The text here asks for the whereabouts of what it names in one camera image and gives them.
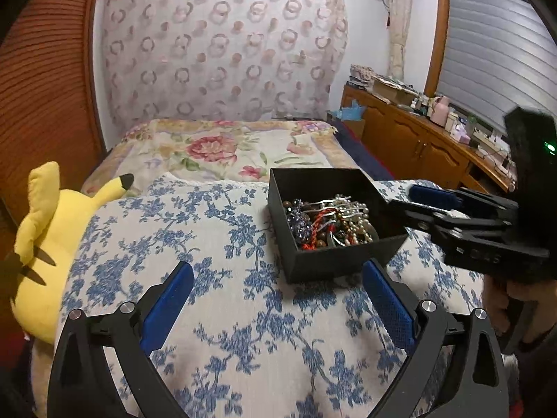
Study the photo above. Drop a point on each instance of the pink thermos jug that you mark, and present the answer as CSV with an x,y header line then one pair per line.
x,y
440,110

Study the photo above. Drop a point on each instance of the circle patterned sheer curtain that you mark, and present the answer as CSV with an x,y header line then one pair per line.
x,y
234,60

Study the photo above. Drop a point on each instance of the blue tissue paper bag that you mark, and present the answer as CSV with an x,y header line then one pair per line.
x,y
353,112

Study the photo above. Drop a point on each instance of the pink tissue pack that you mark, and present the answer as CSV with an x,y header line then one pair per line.
x,y
459,134

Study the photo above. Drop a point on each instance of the pink floral bed cover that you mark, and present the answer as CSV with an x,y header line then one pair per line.
x,y
218,150

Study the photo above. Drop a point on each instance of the beige tied side curtain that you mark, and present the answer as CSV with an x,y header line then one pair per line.
x,y
399,17

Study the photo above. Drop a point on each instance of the wooden louvered wardrobe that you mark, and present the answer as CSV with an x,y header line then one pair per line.
x,y
48,108

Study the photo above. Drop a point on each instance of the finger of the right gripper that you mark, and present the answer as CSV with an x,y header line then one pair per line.
x,y
432,197
413,216

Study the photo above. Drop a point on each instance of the cardboard box on cabinet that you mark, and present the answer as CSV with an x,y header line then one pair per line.
x,y
393,92

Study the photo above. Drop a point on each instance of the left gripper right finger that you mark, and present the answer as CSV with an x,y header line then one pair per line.
x,y
474,384

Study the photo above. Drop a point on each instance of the person's right hand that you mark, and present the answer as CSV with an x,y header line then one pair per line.
x,y
496,299

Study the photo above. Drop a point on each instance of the black jewelry box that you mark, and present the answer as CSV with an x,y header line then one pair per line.
x,y
367,230

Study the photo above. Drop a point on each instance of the yellow pikachu plush toy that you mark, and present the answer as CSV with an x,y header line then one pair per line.
x,y
45,244

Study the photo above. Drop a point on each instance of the wooden sideboard cabinet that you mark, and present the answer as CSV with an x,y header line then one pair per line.
x,y
411,147

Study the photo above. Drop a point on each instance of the silver hair comb ornament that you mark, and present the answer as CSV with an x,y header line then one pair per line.
x,y
306,220

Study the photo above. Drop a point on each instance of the grey window blind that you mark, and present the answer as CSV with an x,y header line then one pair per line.
x,y
498,56

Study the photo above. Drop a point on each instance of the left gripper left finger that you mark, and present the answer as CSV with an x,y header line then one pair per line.
x,y
81,383

